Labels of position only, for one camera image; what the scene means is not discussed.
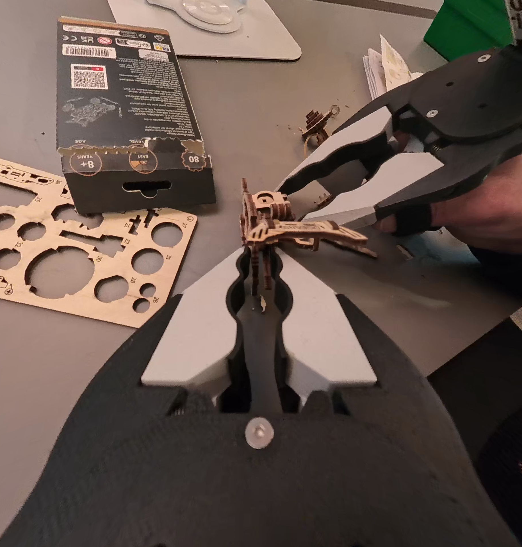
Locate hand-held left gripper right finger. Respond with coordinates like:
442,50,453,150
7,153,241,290
276,248,378,409

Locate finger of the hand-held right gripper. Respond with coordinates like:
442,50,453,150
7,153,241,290
273,115,426,195
305,150,445,229

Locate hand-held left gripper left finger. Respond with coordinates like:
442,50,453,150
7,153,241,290
140,248,249,409

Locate wooden buggy model assembly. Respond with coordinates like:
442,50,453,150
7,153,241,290
239,177,379,302

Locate person's right forearm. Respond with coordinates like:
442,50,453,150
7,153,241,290
470,244,522,295

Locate person's right hand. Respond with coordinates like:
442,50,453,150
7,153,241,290
375,144,522,254

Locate stepped wooden gear stack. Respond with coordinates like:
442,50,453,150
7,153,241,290
301,105,341,148

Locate green box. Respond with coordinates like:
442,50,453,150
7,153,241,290
423,0,515,60

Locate small instruction booklet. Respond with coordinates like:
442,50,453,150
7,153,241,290
363,34,425,102

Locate laser-cut plywood part sheet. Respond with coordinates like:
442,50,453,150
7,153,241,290
0,155,198,329

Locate clear plastic blister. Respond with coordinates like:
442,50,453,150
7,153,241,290
148,0,244,34

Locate black cardboard box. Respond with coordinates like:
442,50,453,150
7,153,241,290
56,16,216,215

